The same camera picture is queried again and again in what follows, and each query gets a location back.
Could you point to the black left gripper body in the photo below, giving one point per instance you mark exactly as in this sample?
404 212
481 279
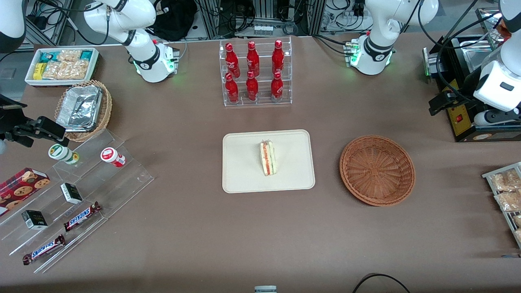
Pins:
467 91

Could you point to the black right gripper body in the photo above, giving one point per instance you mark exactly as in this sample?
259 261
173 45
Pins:
9 121

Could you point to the triangle sandwich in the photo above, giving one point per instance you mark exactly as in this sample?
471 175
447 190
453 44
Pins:
268 160

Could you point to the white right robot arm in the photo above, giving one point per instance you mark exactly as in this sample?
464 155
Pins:
150 61

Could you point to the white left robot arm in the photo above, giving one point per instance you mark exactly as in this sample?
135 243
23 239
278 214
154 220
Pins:
378 49

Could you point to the aluminium foil tray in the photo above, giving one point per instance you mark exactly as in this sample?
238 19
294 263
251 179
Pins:
79 108

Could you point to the small tan wicker basket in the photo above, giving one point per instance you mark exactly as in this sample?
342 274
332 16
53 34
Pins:
106 106

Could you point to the tray of packaged pastries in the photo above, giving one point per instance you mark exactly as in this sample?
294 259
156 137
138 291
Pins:
500 169

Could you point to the large round brown wicker basket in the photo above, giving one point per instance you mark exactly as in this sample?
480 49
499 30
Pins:
376 171

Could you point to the cream plastic tray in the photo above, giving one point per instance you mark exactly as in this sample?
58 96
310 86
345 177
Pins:
244 171

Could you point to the green lidded snack cup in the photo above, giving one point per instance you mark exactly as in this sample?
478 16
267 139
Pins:
61 152

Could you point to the black food warmer yellow panel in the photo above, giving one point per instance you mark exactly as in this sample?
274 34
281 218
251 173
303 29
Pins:
464 126

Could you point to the red tartan cookie box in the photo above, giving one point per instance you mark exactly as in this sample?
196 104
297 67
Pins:
20 189

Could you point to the yellow snack packet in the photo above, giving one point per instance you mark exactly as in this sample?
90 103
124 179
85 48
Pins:
39 71

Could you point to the clear bag of puffed snacks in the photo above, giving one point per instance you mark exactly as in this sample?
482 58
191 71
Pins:
69 55
65 70

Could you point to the red lidded snack cup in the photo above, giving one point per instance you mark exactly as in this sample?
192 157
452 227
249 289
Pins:
110 156

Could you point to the small black carton box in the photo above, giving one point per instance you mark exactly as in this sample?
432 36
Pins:
71 193
34 219

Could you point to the teal snack packet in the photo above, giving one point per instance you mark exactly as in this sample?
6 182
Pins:
86 55
47 56

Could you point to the white rectangular snack bin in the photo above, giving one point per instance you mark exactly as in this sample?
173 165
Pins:
94 65

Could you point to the clear acrylic stepped stand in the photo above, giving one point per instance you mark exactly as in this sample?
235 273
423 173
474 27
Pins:
122 179

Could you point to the Snickers chocolate bar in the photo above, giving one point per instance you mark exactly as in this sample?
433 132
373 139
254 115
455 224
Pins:
82 216
43 250

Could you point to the clear bag of crackers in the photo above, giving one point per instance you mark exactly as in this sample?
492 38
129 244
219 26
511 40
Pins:
504 181
508 201
518 235
517 220

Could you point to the black fabric bag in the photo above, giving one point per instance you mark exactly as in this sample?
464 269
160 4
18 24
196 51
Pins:
173 20

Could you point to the red Coca-Cola bottle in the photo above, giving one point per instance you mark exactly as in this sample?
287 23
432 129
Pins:
276 87
252 87
232 89
278 57
252 59
232 61

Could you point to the clear acrylic bottle rack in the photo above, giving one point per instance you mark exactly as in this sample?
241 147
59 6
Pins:
263 97

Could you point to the aluminium frame structure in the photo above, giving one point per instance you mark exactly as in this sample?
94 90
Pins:
211 16

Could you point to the small grey metal bracket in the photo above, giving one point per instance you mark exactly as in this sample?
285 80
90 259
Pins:
265 289

